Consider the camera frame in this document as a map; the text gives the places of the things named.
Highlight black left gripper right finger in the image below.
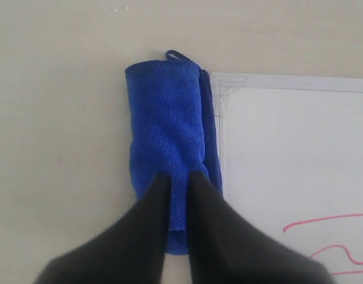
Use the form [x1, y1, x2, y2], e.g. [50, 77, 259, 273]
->
[187, 172, 334, 284]

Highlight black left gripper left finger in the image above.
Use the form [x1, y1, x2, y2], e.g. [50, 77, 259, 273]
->
[35, 173, 171, 284]

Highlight blue cloth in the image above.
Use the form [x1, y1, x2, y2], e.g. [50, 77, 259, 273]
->
[126, 50, 222, 255]

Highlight whiteboard with aluminium frame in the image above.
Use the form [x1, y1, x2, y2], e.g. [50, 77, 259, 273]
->
[211, 73, 363, 283]

